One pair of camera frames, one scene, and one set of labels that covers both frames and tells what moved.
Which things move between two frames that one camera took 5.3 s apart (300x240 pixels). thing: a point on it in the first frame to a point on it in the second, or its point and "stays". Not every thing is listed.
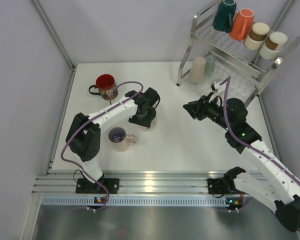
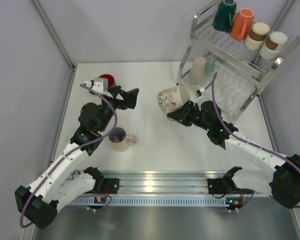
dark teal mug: x=223 y=20 stays
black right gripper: x=199 y=108 to x=181 y=115
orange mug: x=242 y=25 stays
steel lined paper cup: x=273 y=45 stays
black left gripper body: x=143 y=119 to x=117 y=103
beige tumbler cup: x=197 y=70 stays
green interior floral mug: x=152 y=125 to x=172 y=98
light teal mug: x=209 y=65 stays
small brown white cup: x=257 y=35 stays
